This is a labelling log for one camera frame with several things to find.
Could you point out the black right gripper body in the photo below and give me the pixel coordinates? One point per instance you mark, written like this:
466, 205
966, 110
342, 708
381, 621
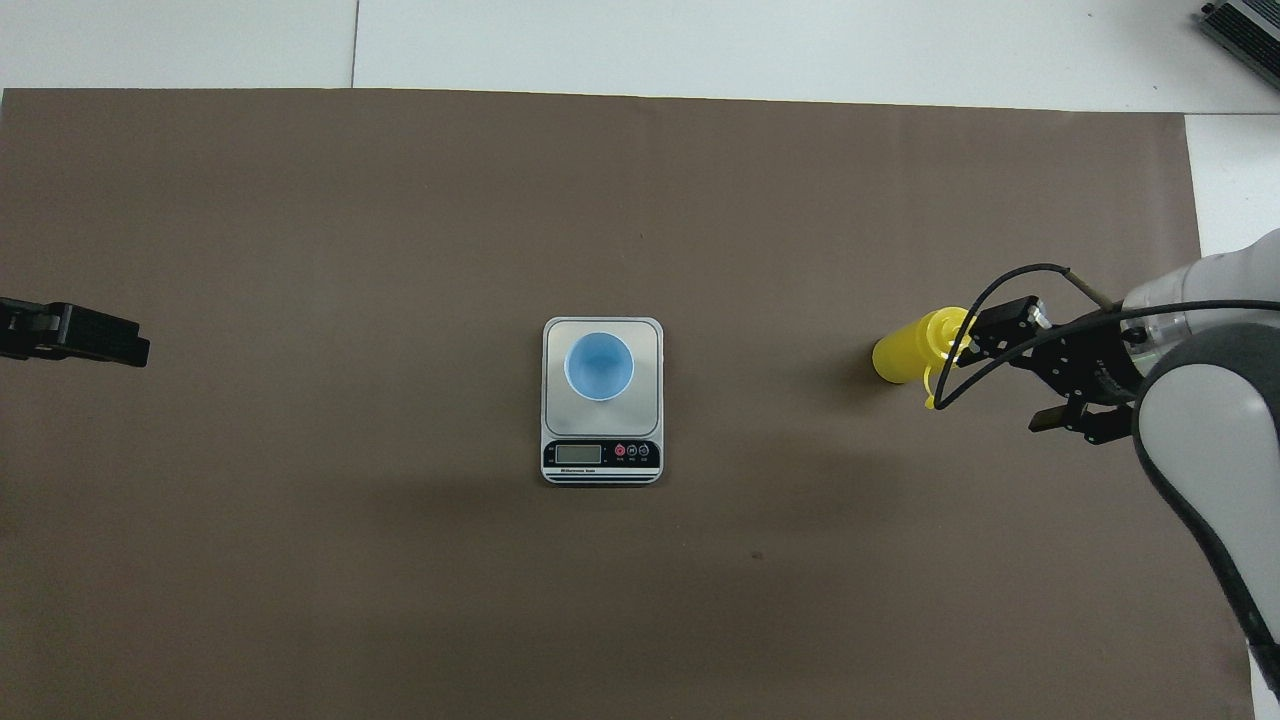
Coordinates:
1085, 365

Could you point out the yellow squeeze seasoning bottle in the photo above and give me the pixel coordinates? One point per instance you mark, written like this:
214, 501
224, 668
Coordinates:
900, 355

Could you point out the light blue plastic cup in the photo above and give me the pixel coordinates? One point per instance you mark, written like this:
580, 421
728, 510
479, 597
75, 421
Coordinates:
598, 365

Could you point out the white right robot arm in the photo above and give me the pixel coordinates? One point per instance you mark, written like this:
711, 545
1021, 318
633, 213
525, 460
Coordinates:
1220, 420

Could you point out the silver digital kitchen scale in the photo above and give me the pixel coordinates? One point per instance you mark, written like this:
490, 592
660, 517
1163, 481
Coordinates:
601, 425

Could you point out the brown paper table mat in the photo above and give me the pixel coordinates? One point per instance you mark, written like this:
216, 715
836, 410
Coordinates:
400, 200

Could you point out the grey metal power supply box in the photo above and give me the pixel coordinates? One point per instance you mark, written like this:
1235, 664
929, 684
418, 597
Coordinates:
1250, 25

